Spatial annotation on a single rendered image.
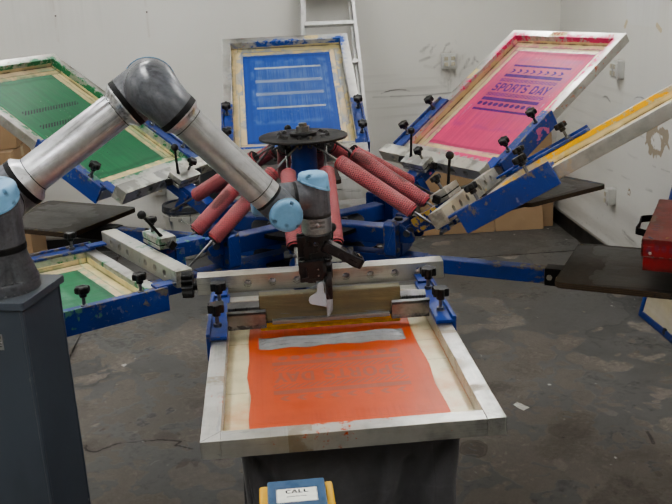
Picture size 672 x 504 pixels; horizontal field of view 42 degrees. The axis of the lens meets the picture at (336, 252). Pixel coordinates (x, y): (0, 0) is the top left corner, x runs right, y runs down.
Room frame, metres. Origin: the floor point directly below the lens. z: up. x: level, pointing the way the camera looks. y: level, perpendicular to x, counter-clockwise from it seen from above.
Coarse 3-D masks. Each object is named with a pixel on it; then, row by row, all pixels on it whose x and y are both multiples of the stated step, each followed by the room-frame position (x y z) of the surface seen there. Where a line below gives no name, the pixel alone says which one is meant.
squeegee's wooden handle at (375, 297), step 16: (336, 288) 2.09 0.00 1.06; (352, 288) 2.08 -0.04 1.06; (368, 288) 2.08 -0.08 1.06; (384, 288) 2.08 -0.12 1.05; (272, 304) 2.06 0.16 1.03; (288, 304) 2.06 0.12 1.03; (304, 304) 2.07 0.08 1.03; (336, 304) 2.07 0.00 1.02; (352, 304) 2.08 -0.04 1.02; (368, 304) 2.08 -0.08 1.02; (384, 304) 2.08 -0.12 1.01
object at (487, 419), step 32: (416, 288) 2.25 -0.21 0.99; (224, 352) 1.88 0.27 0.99; (448, 352) 1.85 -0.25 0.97; (224, 384) 1.72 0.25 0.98; (480, 384) 1.65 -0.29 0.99; (416, 416) 1.53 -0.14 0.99; (448, 416) 1.52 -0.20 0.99; (480, 416) 1.52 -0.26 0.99; (224, 448) 1.47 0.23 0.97; (256, 448) 1.47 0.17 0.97; (288, 448) 1.48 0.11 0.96; (320, 448) 1.48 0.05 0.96
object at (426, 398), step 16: (400, 320) 2.11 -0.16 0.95; (400, 352) 1.91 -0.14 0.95; (416, 352) 1.91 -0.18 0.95; (416, 368) 1.82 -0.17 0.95; (416, 384) 1.74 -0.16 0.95; (432, 384) 1.73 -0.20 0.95; (352, 400) 1.68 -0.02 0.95; (368, 400) 1.67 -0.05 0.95; (384, 400) 1.67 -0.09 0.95; (400, 400) 1.67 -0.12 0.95; (416, 400) 1.66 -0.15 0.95; (432, 400) 1.66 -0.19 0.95; (352, 416) 1.60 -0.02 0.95; (368, 416) 1.60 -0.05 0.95; (384, 416) 1.60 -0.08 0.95; (400, 416) 1.60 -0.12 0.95
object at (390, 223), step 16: (368, 192) 3.16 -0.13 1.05; (352, 208) 3.04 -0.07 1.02; (368, 208) 3.04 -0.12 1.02; (384, 208) 3.08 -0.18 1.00; (240, 224) 3.01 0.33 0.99; (352, 224) 2.83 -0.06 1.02; (368, 224) 2.82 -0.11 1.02; (384, 224) 2.72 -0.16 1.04; (400, 224) 2.73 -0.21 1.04; (224, 240) 2.68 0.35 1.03; (240, 240) 2.75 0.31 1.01; (256, 240) 2.78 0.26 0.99; (272, 240) 2.81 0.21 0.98; (352, 240) 2.83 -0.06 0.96; (368, 240) 2.80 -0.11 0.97; (384, 240) 2.72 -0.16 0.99; (400, 240) 2.73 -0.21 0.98; (208, 256) 2.79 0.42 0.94; (224, 256) 2.69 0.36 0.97; (240, 256) 2.69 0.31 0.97
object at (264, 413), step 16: (256, 336) 2.05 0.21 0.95; (272, 336) 2.04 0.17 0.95; (256, 352) 1.95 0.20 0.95; (272, 352) 1.95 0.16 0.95; (288, 352) 1.94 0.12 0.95; (304, 352) 1.94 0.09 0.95; (320, 352) 1.93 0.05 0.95; (256, 368) 1.86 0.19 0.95; (256, 384) 1.77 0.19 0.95; (272, 384) 1.77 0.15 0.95; (256, 400) 1.70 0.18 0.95; (272, 400) 1.69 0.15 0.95; (304, 400) 1.69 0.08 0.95; (320, 400) 1.68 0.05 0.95; (336, 400) 1.68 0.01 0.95; (256, 416) 1.62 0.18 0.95; (272, 416) 1.62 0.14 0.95; (288, 416) 1.62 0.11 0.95; (304, 416) 1.61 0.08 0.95; (320, 416) 1.61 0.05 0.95; (336, 416) 1.61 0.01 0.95
